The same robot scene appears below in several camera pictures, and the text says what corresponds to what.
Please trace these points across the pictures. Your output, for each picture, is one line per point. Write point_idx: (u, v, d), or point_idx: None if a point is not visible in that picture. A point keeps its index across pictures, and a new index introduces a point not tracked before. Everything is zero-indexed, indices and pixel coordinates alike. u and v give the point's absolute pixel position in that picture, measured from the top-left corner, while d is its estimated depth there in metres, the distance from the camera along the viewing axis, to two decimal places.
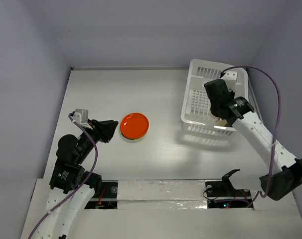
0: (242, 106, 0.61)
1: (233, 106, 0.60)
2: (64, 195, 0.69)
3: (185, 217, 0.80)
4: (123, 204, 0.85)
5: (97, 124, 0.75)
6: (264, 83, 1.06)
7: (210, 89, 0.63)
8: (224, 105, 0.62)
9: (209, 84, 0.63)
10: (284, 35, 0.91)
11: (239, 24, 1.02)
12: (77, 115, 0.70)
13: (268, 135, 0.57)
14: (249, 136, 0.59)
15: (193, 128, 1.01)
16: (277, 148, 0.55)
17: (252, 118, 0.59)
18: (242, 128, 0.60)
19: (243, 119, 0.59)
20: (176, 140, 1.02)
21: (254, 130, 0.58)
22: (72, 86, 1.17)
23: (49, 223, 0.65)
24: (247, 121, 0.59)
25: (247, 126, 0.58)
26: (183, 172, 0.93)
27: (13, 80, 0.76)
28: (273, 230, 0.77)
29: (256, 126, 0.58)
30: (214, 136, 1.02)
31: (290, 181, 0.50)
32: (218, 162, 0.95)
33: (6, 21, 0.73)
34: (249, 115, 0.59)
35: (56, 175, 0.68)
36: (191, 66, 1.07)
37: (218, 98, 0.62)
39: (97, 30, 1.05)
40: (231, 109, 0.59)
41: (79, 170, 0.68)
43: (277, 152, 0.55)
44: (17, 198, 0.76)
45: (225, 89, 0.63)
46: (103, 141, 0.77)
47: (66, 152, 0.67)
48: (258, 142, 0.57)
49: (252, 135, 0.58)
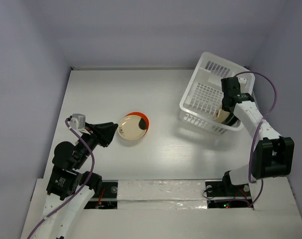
0: (244, 97, 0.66)
1: (236, 96, 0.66)
2: (60, 201, 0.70)
3: (184, 217, 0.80)
4: (122, 204, 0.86)
5: (95, 129, 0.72)
6: (265, 82, 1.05)
7: (225, 83, 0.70)
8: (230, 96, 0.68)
9: (224, 79, 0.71)
10: (284, 33, 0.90)
11: (239, 23, 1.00)
12: (75, 121, 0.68)
13: (260, 116, 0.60)
14: (243, 118, 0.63)
15: (189, 119, 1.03)
16: (264, 125, 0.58)
17: (249, 104, 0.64)
18: (239, 111, 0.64)
19: (241, 103, 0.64)
20: (172, 133, 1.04)
21: (248, 112, 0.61)
22: (71, 87, 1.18)
23: (45, 228, 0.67)
24: (244, 105, 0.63)
25: (242, 108, 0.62)
26: (183, 169, 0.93)
27: (13, 83, 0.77)
28: (273, 231, 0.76)
29: (251, 109, 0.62)
30: (209, 132, 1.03)
31: (270, 151, 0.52)
32: (211, 157, 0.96)
33: (6, 23, 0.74)
34: (247, 102, 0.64)
35: (53, 181, 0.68)
36: (201, 58, 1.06)
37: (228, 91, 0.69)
39: (96, 30, 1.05)
40: (234, 100, 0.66)
41: (75, 177, 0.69)
43: (264, 127, 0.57)
44: (17, 198, 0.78)
45: (237, 84, 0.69)
46: (102, 144, 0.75)
47: (62, 161, 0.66)
48: (249, 122, 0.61)
49: (246, 117, 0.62)
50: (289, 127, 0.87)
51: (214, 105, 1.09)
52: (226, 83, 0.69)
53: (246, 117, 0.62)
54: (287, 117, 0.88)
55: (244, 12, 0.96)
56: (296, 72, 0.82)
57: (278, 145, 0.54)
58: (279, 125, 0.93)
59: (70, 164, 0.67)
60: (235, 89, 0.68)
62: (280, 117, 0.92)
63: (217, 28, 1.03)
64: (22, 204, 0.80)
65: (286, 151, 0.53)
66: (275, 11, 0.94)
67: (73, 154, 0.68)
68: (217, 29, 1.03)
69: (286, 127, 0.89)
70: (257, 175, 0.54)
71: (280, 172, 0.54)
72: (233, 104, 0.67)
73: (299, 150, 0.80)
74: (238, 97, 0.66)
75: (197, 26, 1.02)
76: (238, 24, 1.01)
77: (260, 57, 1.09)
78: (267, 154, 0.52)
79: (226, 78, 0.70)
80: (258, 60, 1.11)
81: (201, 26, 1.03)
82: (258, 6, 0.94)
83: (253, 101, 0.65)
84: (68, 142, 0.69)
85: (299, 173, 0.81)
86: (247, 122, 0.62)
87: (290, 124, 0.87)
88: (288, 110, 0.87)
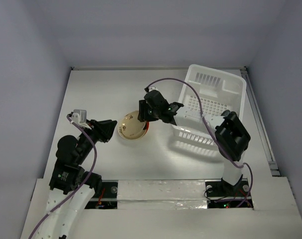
0: (175, 108, 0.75)
1: (169, 110, 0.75)
2: (65, 195, 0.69)
3: (185, 217, 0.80)
4: (122, 204, 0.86)
5: (96, 124, 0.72)
6: (264, 82, 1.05)
7: (151, 101, 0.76)
8: (164, 112, 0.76)
9: (148, 97, 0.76)
10: (283, 34, 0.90)
11: (239, 23, 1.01)
12: (76, 115, 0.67)
13: (197, 113, 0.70)
14: (189, 124, 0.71)
15: (184, 134, 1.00)
16: (208, 117, 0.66)
17: (184, 110, 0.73)
18: (181, 120, 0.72)
19: (178, 114, 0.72)
20: (168, 146, 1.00)
21: (188, 116, 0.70)
22: (72, 86, 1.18)
23: (49, 224, 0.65)
24: (180, 113, 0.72)
25: (182, 116, 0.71)
26: (181, 172, 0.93)
27: (13, 82, 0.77)
28: (274, 231, 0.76)
29: (188, 113, 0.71)
30: (207, 145, 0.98)
31: (227, 133, 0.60)
32: (209, 173, 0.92)
33: (6, 23, 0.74)
34: (181, 110, 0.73)
35: (56, 176, 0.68)
36: (189, 70, 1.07)
37: (158, 107, 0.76)
39: (96, 30, 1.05)
40: (170, 114, 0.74)
41: (78, 171, 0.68)
43: (209, 119, 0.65)
44: (17, 197, 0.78)
45: (160, 98, 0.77)
46: (103, 140, 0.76)
47: (66, 154, 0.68)
48: (195, 123, 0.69)
49: (189, 122, 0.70)
50: (289, 126, 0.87)
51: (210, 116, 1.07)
52: (153, 101, 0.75)
53: (191, 121, 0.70)
54: (287, 117, 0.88)
55: (243, 12, 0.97)
56: (295, 72, 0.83)
57: (228, 124, 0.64)
58: (279, 126, 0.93)
59: (73, 157, 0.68)
60: (161, 102, 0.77)
62: (280, 118, 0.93)
63: (216, 28, 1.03)
64: (22, 203, 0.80)
65: (235, 125, 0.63)
66: (275, 11, 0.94)
67: (75, 147, 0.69)
68: (217, 29, 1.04)
69: (286, 127, 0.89)
70: (235, 157, 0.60)
71: (245, 142, 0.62)
72: (171, 118, 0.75)
73: (299, 150, 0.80)
74: (171, 110, 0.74)
75: (197, 26, 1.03)
76: (238, 24, 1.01)
77: (260, 57, 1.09)
78: (227, 137, 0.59)
79: (149, 96, 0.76)
80: (258, 60, 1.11)
81: (201, 26, 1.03)
82: (257, 7, 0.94)
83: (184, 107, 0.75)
84: (71, 136, 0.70)
85: (298, 173, 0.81)
86: (195, 124, 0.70)
87: (289, 123, 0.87)
88: (288, 110, 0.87)
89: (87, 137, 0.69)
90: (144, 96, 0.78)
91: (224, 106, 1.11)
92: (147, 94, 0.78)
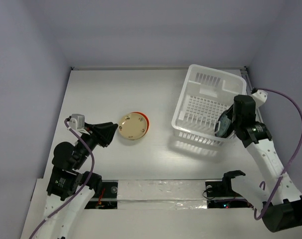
0: (260, 132, 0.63)
1: (251, 130, 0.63)
2: (61, 202, 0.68)
3: (185, 217, 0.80)
4: (122, 204, 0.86)
5: (94, 129, 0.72)
6: (265, 82, 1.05)
7: (238, 106, 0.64)
8: (244, 126, 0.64)
9: (239, 101, 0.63)
10: (284, 33, 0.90)
11: (239, 23, 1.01)
12: (73, 121, 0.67)
13: (279, 167, 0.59)
14: (259, 161, 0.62)
15: (184, 134, 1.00)
16: (285, 180, 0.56)
17: (267, 146, 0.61)
18: (254, 152, 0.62)
19: (258, 144, 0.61)
20: (168, 146, 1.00)
21: (265, 156, 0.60)
22: (72, 86, 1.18)
23: (47, 229, 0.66)
24: (261, 146, 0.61)
25: (259, 152, 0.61)
26: (182, 172, 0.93)
27: (13, 82, 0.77)
28: (274, 231, 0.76)
29: (268, 153, 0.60)
30: (207, 145, 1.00)
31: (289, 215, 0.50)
32: (209, 173, 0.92)
33: (6, 23, 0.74)
34: (264, 143, 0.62)
35: (53, 181, 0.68)
36: (189, 70, 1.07)
37: (241, 117, 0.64)
39: (96, 30, 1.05)
40: (249, 135, 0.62)
41: (76, 177, 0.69)
43: (283, 184, 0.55)
44: (17, 198, 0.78)
45: (252, 110, 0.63)
46: (101, 144, 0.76)
47: (62, 161, 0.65)
48: (267, 171, 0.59)
49: (263, 162, 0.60)
50: (289, 126, 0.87)
51: (210, 116, 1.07)
52: (242, 109, 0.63)
53: (263, 162, 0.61)
54: (288, 117, 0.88)
55: (243, 12, 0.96)
56: (296, 72, 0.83)
57: None
58: (280, 126, 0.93)
59: (70, 164, 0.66)
60: (250, 116, 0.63)
62: (281, 118, 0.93)
63: (217, 28, 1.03)
64: (22, 204, 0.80)
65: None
66: (275, 11, 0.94)
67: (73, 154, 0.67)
68: (217, 29, 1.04)
69: (286, 127, 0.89)
70: (269, 225, 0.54)
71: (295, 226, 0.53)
72: (247, 138, 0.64)
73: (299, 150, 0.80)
74: (253, 132, 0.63)
75: (197, 26, 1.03)
76: (238, 24, 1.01)
77: (260, 57, 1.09)
78: (284, 217, 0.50)
79: (240, 101, 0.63)
80: (258, 60, 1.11)
81: (201, 26, 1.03)
82: (257, 7, 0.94)
83: (271, 138, 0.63)
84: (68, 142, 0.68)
85: (298, 173, 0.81)
86: (263, 167, 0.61)
87: (290, 123, 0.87)
88: (288, 110, 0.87)
89: (84, 144, 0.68)
90: (236, 97, 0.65)
91: (224, 107, 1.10)
92: (241, 97, 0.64)
